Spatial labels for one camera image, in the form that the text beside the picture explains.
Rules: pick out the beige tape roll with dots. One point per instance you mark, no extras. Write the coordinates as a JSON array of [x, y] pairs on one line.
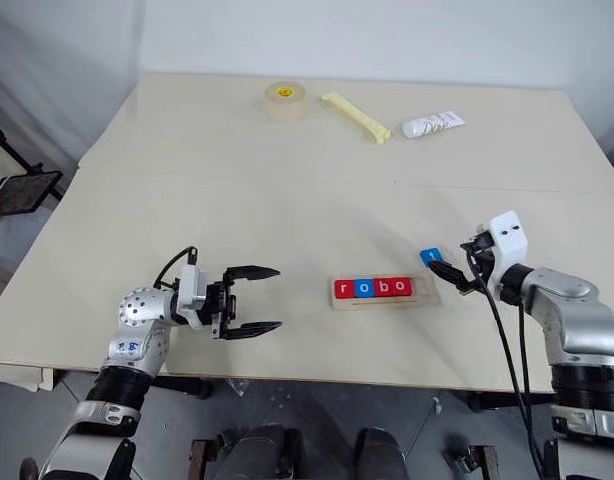
[[285, 102]]

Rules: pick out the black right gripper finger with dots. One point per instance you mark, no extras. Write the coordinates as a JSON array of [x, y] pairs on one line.
[[449, 272], [466, 287]]

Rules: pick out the black flat panel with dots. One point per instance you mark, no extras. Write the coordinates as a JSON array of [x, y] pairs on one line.
[[22, 194]]

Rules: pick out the yellow long packet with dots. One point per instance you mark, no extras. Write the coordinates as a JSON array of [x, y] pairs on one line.
[[356, 119]]

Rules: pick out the white cream tube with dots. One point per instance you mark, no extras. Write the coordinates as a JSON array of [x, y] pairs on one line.
[[432, 125]]

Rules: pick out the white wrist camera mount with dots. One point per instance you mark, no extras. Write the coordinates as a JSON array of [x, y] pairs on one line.
[[509, 235], [189, 290]]

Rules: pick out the black stand rod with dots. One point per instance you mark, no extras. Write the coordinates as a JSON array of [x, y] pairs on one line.
[[9, 147]]

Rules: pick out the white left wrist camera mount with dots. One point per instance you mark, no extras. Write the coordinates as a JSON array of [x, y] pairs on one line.
[[189, 290]]

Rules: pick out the black table frame bar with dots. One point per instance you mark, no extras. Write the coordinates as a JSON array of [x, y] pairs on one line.
[[182, 387], [512, 401]]

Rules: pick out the rusty metal bracket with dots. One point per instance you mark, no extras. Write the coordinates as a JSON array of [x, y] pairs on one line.
[[209, 460], [474, 462]]

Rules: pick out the blue letter t tile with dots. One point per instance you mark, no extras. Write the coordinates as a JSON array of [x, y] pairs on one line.
[[429, 256]]

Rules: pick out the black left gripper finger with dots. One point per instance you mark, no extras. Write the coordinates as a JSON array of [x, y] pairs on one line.
[[252, 272], [252, 330]]

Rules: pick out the wooden letter tray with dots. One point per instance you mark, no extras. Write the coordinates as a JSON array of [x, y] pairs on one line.
[[424, 295]]

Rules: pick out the red letter o tile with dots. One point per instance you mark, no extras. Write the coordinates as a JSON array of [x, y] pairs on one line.
[[402, 287]]

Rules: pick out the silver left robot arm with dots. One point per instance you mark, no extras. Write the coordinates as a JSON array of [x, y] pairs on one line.
[[137, 310]]

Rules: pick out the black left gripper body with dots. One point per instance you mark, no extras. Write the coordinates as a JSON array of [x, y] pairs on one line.
[[219, 305]]

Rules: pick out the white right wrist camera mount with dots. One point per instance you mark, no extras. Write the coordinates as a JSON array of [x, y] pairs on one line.
[[509, 235]]

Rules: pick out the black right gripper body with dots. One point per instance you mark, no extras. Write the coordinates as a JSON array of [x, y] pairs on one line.
[[479, 255]]

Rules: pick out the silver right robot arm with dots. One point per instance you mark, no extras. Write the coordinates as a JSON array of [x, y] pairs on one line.
[[577, 300]]

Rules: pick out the red letter b tile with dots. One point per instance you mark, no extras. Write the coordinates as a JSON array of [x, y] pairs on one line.
[[383, 287]]

